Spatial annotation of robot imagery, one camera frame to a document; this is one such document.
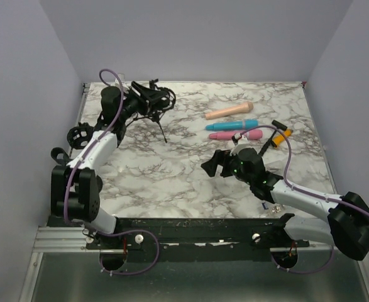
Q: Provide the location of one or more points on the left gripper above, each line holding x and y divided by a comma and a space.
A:
153, 97

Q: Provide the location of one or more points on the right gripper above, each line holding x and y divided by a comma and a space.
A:
222, 156

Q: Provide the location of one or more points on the black tripod mic stand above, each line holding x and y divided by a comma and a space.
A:
155, 115

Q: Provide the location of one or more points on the blue microphone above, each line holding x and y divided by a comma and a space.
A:
232, 125

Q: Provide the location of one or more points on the pink microphone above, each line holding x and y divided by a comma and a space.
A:
227, 135

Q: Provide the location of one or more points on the beige microphone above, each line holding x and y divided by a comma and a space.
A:
241, 108

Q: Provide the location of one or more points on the black shock-mount mic stand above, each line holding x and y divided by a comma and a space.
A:
79, 136

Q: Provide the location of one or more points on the black clip mic stand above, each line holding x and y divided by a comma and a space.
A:
60, 156

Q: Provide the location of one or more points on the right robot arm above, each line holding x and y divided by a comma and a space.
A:
338, 221

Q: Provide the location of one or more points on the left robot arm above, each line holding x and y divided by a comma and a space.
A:
75, 185

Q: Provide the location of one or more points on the clear plastic parts box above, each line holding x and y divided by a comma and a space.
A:
276, 167

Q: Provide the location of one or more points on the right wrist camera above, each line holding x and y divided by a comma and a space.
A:
240, 142

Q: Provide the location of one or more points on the orange handled tool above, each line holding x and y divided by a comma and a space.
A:
278, 136

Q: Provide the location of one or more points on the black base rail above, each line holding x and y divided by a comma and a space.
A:
143, 240

